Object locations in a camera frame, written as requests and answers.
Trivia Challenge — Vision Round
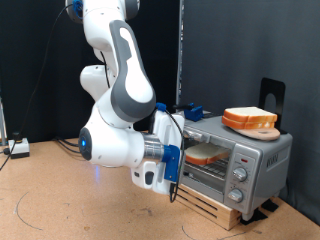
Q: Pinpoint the long black hanging cable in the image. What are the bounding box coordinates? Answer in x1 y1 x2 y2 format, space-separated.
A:
0 3 78 172

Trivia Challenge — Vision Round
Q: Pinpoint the silver oven knob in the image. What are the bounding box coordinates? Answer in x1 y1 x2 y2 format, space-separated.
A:
232 167 248 183
227 188 244 204

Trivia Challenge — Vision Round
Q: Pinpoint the metal spatula with blue grip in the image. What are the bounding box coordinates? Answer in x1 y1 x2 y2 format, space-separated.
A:
173 102 218 123

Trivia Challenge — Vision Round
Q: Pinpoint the black backdrop curtain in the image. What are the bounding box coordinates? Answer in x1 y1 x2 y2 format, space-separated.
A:
0 0 183 145

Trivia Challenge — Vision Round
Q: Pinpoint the round wooden serving board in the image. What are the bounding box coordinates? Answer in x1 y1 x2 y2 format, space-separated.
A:
232 127 282 142

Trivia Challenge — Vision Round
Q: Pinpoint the silver toaster oven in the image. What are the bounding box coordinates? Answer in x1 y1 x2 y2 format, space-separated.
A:
175 113 294 222

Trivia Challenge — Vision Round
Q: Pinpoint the black base cable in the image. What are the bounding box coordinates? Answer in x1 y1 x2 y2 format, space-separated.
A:
56 139 82 155

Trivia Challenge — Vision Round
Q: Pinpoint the wire oven rack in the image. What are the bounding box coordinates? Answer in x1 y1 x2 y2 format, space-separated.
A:
184 159 232 182

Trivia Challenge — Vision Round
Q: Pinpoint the black foam pad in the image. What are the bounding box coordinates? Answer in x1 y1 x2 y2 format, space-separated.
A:
261 199 279 213
240 208 269 226

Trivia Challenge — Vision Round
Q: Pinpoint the black metal bookend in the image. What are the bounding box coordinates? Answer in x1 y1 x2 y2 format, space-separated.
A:
258 77 288 135

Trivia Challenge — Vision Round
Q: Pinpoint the black cable with silver plug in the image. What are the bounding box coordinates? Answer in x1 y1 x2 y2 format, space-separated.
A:
53 135 83 149

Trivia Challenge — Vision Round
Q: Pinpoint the slatted wooden block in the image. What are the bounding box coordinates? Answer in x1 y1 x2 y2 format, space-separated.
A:
173 183 243 232

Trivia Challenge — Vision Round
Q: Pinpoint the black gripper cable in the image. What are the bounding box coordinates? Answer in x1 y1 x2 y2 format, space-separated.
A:
99 49 185 204

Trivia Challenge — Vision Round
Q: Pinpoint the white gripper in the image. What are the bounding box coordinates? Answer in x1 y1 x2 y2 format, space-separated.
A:
130 111 186 196

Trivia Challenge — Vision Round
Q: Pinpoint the emergency stop button box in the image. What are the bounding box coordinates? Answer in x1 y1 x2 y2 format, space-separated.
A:
8 131 31 160

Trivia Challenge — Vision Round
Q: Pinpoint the vertical metal pole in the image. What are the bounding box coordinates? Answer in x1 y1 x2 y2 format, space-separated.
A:
175 0 186 114

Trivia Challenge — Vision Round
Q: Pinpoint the metal frame bar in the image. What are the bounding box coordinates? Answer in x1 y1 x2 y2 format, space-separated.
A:
0 98 7 148

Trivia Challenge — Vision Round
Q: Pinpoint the grey backdrop curtain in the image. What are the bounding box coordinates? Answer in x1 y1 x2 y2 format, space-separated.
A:
183 0 320 225

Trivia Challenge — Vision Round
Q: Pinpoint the toy bread slice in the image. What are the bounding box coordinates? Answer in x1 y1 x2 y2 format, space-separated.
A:
220 115 276 131
222 105 278 124
184 142 231 166

